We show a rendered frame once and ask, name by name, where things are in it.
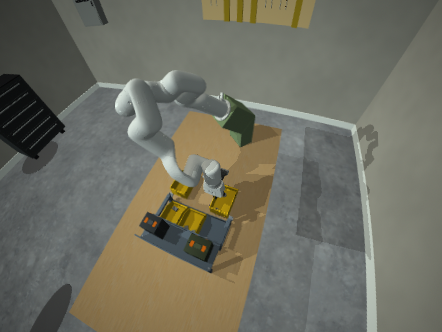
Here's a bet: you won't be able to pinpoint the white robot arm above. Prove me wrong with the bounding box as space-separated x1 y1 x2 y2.
115 70 231 188

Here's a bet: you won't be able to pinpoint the yellow bin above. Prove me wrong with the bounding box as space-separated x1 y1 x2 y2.
170 180 193 199
178 208 207 234
160 201 188 225
209 184 238 218

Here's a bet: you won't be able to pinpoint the dark green case with orange latches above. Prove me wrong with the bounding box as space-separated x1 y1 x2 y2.
183 233 214 262

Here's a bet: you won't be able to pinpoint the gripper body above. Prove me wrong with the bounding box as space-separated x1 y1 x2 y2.
203 180 225 198

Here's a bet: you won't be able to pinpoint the dark grey case with handle slot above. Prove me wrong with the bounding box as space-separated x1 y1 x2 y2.
139 212 170 239

